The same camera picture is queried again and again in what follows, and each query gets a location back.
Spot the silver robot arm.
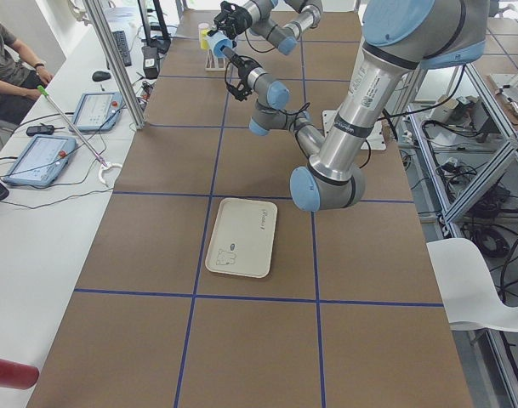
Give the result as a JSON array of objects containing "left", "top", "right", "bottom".
[
  {"left": 208, "top": 1, "right": 489, "bottom": 212},
  {"left": 205, "top": 0, "right": 323, "bottom": 57}
]

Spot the black keyboard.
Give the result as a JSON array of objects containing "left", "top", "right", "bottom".
[{"left": 111, "top": 31, "right": 132, "bottom": 66}]

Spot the teach pendant tablet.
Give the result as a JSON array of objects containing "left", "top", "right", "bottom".
[
  {"left": 72, "top": 92, "right": 123, "bottom": 133},
  {"left": 2, "top": 134, "right": 77, "bottom": 188}
]

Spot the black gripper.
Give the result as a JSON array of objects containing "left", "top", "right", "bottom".
[
  {"left": 221, "top": 47, "right": 262, "bottom": 85},
  {"left": 208, "top": 1, "right": 251, "bottom": 39}
]

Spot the far teach pendant tablet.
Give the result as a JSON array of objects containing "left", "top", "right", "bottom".
[{"left": 72, "top": 92, "right": 123, "bottom": 133}]

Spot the white chair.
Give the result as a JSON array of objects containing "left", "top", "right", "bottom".
[{"left": 427, "top": 238, "right": 518, "bottom": 332}]

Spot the yellow plastic cup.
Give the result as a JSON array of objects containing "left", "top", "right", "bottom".
[{"left": 199, "top": 28, "right": 210, "bottom": 51}]

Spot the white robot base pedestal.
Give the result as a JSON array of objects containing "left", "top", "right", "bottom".
[{"left": 322, "top": 109, "right": 388, "bottom": 151}]

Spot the cream plastic tray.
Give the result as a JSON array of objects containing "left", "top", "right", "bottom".
[{"left": 205, "top": 198, "right": 277, "bottom": 279}]

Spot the white wire cup rack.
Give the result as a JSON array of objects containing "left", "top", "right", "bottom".
[{"left": 205, "top": 49, "right": 230, "bottom": 72}]

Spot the seated person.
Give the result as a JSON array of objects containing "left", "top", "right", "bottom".
[{"left": 0, "top": 22, "right": 54, "bottom": 124}]

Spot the aluminium frame post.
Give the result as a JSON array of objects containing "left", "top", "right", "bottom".
[{"left": 83, "top": 0, "right": 145, "bottom": 129}]

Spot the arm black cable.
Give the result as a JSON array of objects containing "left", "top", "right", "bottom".
[{"left": 279, "top": 101, "right": 374, "bottom": 171}]

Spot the near teach pendant tablet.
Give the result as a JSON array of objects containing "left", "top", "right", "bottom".
[{"left": 2, "top": 134, "right": 77, "bottom": 188}]

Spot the black computer mouse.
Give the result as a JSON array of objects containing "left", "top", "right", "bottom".
[{"left": 91, "top": 71, "right": 111, "bottom": 82}]

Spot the black handheld device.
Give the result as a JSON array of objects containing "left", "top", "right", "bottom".
[{"left": 26, "top": 125, "right": 55, "bottom": 137}]

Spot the blue cup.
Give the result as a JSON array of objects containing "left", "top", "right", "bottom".
[{"left": 209, "top": 31, "right": 233, "bottom": 58}]

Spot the black power adapter box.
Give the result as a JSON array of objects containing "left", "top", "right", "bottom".
[{"left": 141, "top": 46, "right": 160, "bottom": 79}]

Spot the red cylinder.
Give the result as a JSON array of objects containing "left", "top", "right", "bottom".
[{"left": 0, "top": 359, "right": 39, "bottom": 389}]

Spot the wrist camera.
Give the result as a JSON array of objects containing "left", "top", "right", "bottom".
[{"left": 225, "top": 76, "right": 253, "bottom": 101}]

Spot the grabber reach tool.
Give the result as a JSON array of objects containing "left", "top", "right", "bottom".
[{"left": 37, "top": 86, "right": 122, "bottom": 187}]

